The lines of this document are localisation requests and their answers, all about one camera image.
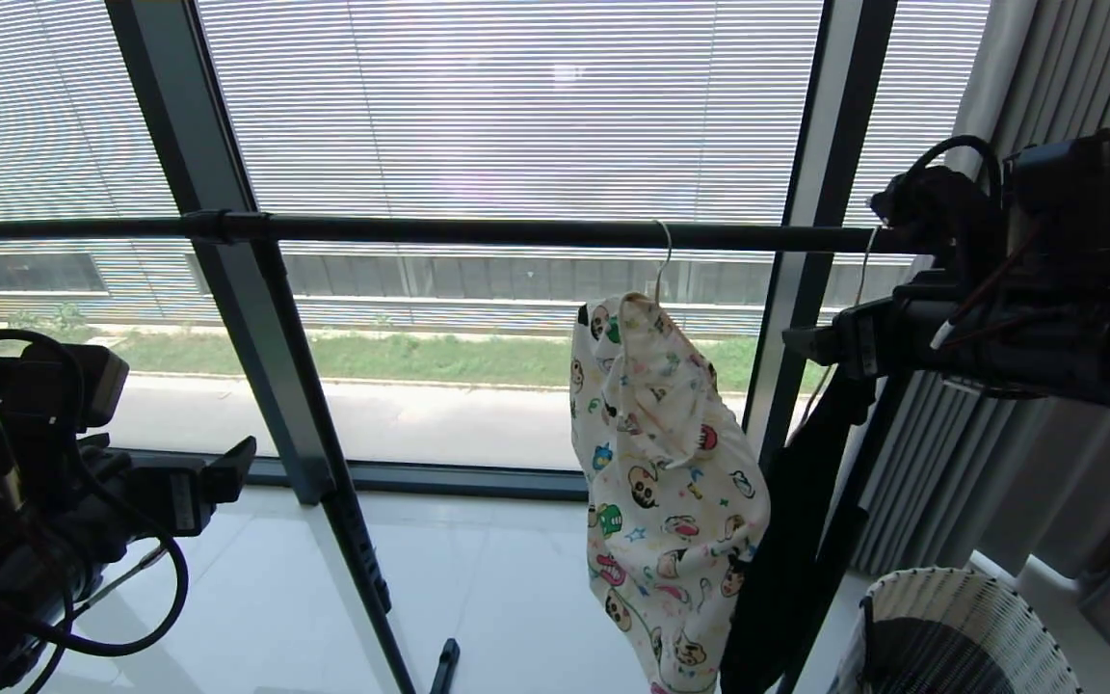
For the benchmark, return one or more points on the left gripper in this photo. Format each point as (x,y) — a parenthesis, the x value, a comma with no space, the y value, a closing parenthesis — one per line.
(174,496)

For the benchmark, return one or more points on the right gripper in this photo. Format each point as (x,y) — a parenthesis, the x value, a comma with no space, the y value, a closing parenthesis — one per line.
(883,337)

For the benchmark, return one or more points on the pink clothes hanger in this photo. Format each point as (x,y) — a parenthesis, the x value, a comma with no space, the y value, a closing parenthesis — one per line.
(865,270)
(666,251)

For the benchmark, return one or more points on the black short-sleeved shirt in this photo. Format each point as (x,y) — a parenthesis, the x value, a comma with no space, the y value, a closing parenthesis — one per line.
(786,540)

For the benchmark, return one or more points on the cream printed garment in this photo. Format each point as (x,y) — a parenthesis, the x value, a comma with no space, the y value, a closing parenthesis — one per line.
(661,482)

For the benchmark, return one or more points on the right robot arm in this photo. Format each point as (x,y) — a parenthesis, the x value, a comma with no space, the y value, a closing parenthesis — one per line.
(1075,337)

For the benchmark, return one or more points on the white laundry basket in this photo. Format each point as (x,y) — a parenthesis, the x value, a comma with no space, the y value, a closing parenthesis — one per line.
(960,627)

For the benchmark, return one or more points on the black clothes rack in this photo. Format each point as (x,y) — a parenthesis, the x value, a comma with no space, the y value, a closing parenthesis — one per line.
(420,231)

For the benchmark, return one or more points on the grey curtain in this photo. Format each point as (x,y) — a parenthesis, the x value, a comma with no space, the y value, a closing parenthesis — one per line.
(998,482)

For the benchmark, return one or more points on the window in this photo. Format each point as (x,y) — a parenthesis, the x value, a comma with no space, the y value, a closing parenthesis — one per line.
(516,106)

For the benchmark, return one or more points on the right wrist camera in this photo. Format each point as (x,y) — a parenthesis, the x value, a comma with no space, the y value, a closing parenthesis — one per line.
(940,212)

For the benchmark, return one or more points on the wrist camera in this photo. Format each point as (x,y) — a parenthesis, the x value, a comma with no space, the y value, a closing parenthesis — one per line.
(940,212)
(64,386)

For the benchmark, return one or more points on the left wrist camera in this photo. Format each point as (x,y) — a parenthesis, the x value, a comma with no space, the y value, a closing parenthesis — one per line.
(64,386)

